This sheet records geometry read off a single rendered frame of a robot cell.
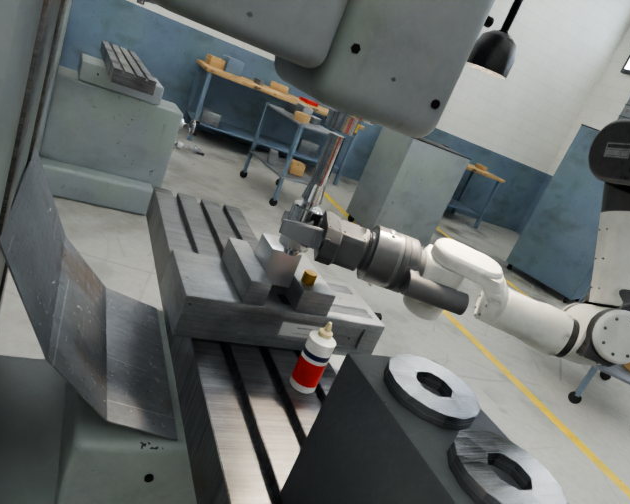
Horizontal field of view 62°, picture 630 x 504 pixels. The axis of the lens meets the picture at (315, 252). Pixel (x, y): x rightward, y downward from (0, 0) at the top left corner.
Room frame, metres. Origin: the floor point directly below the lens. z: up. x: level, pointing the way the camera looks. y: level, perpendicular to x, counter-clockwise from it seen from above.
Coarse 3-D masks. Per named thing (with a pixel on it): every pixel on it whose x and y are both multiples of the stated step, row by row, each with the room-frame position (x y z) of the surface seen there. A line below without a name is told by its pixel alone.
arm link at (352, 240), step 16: (336, 224) 0.74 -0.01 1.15; (352, 224) 0.79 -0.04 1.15; (336, 240) 0.70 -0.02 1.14; (352, 240) 0.72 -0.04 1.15; (368, 240) 0.74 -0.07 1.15; (384, 240) 0.74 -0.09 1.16; (400, 240) 0.75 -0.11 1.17; (320, 256) 0.70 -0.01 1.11; (336, 256) 0.71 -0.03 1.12; (352, 256) 0.72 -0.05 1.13; (368, 256) 0.73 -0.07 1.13; (384, 256) 0.73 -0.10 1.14; (400, 256) 0.73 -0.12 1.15; (368, 272) 0.73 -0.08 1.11; (384, 272) 0.73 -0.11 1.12
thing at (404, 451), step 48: (336, 384) 0.44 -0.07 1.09; (384, 384) 0.41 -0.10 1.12; (432, 384) 0.45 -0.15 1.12; (336, 432) 0.42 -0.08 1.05; (384, 432) 0.37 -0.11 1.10; (432, 432) 0.37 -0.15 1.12; (480, 432) 0.38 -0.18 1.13; (288, 480) 0.44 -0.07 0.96; (336, 480) 0.39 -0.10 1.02; (384, 480) 0.35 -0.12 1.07; (432, 480) 0.32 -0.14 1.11; (480, 480) 0.32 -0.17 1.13; (528, 480) 0.35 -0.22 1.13
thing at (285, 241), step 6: (294, 210) 0.73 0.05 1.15; (288, 216) 0.74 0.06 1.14; (294, 216) 0.73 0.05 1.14; (300, 216) 0.73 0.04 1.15; (306, 216) 0.73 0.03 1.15; (300, 222) 0.73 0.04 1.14; (306, 222) 0.73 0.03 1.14; (312, 222) 0.73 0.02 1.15; (318, 222) 0.74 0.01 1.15; (282, 234) 0.74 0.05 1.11; (282, 240) 0.73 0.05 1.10; (288, 240) 0.73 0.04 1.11; (294, 240) 0.73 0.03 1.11; (288, 246) 0.73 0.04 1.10; (294, 246) 0.73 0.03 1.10; (300, 246) 0.73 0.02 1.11; (306, 246) 0.74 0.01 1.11; (300, 252) 0.73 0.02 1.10
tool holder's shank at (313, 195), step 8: (328, 136) 0.74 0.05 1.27; (336, 136) 0.74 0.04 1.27; (328, 144) 0.74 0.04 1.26; (336, 144) 0.74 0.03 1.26; (328, 152) 0.74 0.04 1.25; (336, 152) 0.74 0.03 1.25; (320, 160) 0.74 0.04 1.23; (328, 160) 0.74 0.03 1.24; (320, 168) 0.74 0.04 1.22; (328, 168) 0.74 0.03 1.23; (312, 176) 0.74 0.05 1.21; (320, 176) 0.74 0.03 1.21; (328, 176) 0.75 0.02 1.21; (312, 184) 0.74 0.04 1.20; (320, 184) 0.74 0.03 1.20; (304, 192) 0.74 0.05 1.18; (312, 192) 0.73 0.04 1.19; (320, 192) 0.74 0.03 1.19; (304, 200) 0.74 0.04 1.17; (312, 200) 0.73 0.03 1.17; (320, 200) 0.74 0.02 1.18; (312, 208) 0.74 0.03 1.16
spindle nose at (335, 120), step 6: (330, 114) 0.73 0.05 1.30; (336, 114) 0.73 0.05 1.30; (342, 114) 0.73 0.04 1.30; (330, 120) 0.73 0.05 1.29; (336, 120) 0.73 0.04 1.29; (342, 120) 0.72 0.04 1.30; (348, 120) 0.73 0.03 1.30; (354, 120) 0.73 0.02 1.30; (330, 126) 0.73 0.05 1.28; (336, 126) 0.73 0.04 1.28; (342, 126) 0.73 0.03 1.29; (348, 126) 0.73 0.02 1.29; (354, 126) 0.73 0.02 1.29; (342, 132) 0.73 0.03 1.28; (348, 132) 0.73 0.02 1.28; (354, 132) 0.74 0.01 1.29
